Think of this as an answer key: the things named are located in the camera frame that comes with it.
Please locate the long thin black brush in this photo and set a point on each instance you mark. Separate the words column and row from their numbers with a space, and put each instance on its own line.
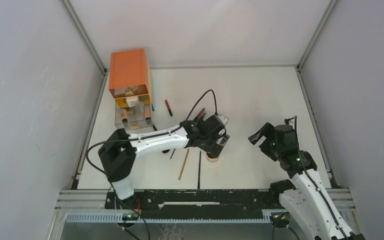
column 199, row 170

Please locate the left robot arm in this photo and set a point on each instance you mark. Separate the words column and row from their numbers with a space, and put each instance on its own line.
column 119, row 152

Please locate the clear plastic tube blue label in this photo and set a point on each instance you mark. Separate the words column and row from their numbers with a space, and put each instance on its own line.
column 136, row 111

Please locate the small white cardboard box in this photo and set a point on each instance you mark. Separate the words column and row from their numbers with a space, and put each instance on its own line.
column 131, row 101

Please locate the square foundation bottle black cap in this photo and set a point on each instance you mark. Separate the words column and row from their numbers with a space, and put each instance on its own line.
column 147, row 111

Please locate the red lip gloss black cap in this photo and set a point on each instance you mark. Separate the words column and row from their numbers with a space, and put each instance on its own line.
column 168, row 107

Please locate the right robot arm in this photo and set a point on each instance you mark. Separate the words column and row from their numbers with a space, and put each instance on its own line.
column 303, row 194

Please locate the orange yellow blue drawer box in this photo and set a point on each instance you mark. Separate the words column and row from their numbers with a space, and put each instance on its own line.
column 130, row 75

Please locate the beige foundation tube black cap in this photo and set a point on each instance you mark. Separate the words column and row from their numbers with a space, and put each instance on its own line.
column 123, row 115

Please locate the aluminium frame rail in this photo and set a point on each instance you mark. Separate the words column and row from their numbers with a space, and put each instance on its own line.
column 79, row 27

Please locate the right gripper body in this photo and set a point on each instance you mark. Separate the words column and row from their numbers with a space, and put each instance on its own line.
column 268, row 146

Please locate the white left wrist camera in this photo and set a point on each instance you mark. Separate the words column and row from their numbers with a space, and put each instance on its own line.
column 224, row 119

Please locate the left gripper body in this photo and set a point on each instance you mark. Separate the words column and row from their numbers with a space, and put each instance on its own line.
column 210, row 145

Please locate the gold lid cream jar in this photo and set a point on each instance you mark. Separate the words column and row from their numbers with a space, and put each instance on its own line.
column 211, row 158

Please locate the orange lip gloss black cap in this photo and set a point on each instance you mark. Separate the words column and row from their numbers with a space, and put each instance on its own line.
column 199, row 114

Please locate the black powder brush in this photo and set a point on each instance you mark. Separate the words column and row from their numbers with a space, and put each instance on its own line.
column 161, row 146

